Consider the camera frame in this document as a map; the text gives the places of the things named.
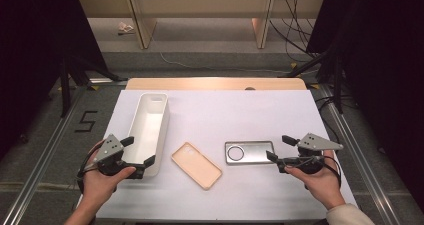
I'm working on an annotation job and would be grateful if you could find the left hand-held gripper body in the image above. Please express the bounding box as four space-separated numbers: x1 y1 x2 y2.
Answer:
92 133 146 180

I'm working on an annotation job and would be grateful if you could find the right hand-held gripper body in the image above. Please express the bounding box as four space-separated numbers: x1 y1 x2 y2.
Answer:
275 132 345 175

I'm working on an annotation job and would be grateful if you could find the grey phone case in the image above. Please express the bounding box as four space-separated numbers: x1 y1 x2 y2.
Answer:
224 140 276 166

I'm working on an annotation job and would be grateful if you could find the white plastic storage bin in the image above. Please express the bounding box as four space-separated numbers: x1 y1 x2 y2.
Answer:
120 92 171 178

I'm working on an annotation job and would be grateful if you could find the peach phone case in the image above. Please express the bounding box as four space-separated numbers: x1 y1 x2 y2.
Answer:
171 141 223 191

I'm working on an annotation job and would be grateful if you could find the person's left hand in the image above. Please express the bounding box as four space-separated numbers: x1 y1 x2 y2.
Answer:
81 140 137 206

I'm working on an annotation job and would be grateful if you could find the person's right hand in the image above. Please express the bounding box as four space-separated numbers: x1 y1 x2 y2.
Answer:
283 149 346 210

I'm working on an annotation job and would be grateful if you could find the white table cover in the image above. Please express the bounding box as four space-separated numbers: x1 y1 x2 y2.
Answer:
95 89 360 221

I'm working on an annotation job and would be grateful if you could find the black metal stand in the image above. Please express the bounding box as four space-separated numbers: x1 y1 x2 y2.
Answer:
279 46 346 115

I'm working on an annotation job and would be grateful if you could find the black stand leg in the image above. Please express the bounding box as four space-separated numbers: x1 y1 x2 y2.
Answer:
59 49 128 119

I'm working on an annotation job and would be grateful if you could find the black curtain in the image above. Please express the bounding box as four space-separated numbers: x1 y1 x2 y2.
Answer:
0 0 109 161
305 0 424 214

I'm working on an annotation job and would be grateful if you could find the crumpled paper scrap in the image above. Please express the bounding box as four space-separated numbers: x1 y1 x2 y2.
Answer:
117 21 136 36

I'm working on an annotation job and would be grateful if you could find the beige wooden desk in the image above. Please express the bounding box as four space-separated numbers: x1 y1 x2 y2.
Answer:
75 0 327 50

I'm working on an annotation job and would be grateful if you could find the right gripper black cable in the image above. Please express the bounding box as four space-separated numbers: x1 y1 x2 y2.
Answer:
304 154 343 190

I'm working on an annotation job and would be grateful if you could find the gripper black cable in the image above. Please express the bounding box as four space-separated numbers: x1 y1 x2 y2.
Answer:
304 154 343 190
76 147 101 194

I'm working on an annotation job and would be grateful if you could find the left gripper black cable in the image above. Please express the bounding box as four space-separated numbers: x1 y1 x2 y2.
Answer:
76 147 101 194

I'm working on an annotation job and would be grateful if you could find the aluminium floor rail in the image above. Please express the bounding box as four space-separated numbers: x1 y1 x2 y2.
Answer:
0 84 88 225
317 84 403 225

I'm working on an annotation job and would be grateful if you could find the aluminium cross rail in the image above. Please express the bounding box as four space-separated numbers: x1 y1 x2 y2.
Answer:
87 77 129 86

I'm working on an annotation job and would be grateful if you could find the bundle of black cables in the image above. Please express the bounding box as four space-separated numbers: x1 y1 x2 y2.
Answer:
268 0 322 63

